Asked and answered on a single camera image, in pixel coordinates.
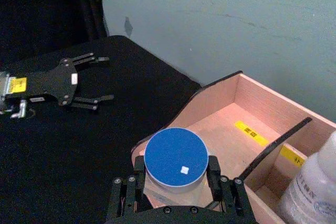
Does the round white jar blue lid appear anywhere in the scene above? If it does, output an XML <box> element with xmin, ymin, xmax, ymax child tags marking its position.
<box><xmin>143</xmin><ymin>127</ymin><xmax>210</xmax><ymax>208</ymax></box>

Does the shallow brown cardboard tray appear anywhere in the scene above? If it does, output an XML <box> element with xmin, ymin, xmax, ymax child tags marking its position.
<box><xmin>131</xmin><ymin>70</ymin><xmax>336</xmax><ymax>224</ymax></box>

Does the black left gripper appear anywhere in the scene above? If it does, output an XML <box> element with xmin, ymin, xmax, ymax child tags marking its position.
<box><xmin>5</xmin><ymin>52</ymin><xmax>115</xmax><ymax>111</ymax></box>

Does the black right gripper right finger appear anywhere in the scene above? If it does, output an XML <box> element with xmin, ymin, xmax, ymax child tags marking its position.
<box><xmin>206</xmin><ymin>155</ymin><xmax>257</xmax><ymax>222</ymax></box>

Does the black table cloth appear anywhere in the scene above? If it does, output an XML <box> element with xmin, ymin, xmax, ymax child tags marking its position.
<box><xmin>0</xmin><ymin>35</ymin><xmax>203</xmax><ymax>224</ymax></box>

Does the black hanging drape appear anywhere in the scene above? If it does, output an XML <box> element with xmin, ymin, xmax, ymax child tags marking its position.
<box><xmin>0</xmin><ymin>0</ymin><xmax>110</xmax><ymax>65</ymax></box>

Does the yellow label strip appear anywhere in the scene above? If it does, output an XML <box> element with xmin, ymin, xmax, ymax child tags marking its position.
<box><xmin>279</xmin><ymin>144</ymin><xmax>308</xmax><ymax>168</ymax></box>
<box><xmin>234</xmin><ymin>120</ymin><xmax>270</xmax><ymax>147</ymax></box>

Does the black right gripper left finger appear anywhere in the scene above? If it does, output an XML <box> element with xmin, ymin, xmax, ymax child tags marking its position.
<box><xmin>104</xmin><ymin>155</ymin><xmax>153</xmax><ymax>223</ymax></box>

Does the white plastic bottle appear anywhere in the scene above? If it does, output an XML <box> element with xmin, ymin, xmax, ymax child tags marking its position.
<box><xmin>277</xmin><ymin>129</ymin><xmax>336</xmax><ymax>224</ymax></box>

